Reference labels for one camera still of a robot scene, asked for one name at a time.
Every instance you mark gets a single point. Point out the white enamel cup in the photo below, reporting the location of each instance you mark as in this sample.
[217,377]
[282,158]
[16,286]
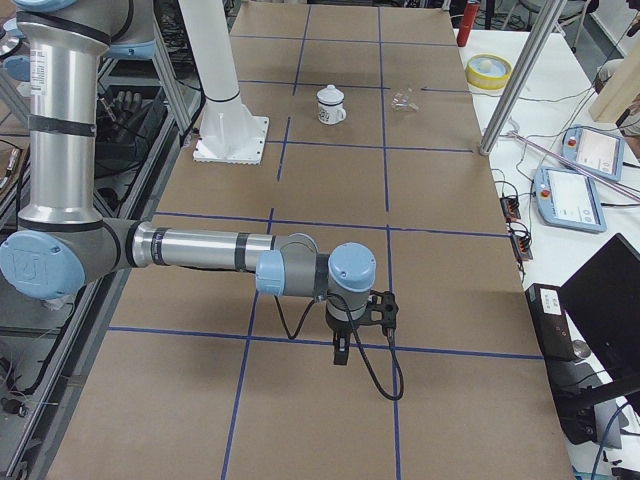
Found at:
[331,114]

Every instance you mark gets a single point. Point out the near orange connector block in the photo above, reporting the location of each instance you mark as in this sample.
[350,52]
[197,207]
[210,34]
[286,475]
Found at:
[521,240]

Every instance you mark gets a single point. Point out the far teach pendant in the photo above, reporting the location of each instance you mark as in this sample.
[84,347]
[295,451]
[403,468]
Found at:
[599,152]

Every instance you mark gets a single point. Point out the wooden board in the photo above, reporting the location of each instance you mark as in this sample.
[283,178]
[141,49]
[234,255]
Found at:
[620,92]

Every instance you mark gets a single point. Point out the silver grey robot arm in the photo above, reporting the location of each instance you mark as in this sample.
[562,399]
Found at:
[63,243]

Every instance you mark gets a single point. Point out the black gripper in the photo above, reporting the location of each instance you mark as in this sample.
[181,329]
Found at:
[341,328]

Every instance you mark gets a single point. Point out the red bottle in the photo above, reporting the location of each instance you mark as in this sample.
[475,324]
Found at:
[467,22]

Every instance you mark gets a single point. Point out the yellow tape roll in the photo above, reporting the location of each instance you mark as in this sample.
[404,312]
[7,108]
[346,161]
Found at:
[488,72]

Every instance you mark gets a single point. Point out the aluminium frame post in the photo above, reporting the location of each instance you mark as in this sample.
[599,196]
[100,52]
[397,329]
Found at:
[531,51]

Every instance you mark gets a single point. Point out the black computer box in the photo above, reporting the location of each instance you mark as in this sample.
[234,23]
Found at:
[550,323]

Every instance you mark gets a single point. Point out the white cup lid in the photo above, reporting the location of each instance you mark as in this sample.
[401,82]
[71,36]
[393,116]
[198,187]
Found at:
[330,96]

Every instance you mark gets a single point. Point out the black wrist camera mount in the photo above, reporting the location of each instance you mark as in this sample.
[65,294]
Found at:
[381,310]

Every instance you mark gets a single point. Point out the near teach pendant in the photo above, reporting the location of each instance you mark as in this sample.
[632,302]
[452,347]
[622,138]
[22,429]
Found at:
[567,199]

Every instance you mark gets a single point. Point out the teach pendant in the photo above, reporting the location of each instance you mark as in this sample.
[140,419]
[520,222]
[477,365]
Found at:
[567,199]
[599,152]

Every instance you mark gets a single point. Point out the far orange connector block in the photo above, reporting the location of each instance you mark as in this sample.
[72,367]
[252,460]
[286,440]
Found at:
[510,202]

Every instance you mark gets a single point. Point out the orange connector block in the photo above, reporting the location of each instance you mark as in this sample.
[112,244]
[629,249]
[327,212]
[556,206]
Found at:
[521,240]
[510,202]

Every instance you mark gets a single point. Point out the white column pedestal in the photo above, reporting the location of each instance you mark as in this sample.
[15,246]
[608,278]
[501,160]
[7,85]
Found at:
[228,131]

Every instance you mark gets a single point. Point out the black monitor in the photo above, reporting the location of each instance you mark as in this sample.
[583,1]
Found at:
[602,300]

